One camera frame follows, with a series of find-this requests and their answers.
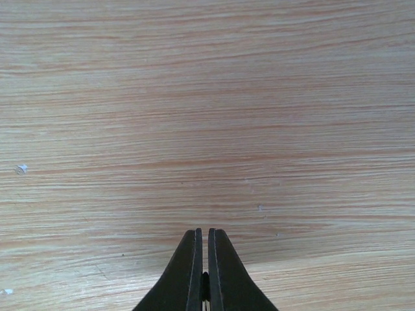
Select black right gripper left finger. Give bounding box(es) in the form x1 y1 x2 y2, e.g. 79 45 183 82
134 228 203 311

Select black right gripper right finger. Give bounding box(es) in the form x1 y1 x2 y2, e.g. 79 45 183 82
208 228 277 311

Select black round sunglasses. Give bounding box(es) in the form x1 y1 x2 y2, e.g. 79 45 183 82
201 271 211 302

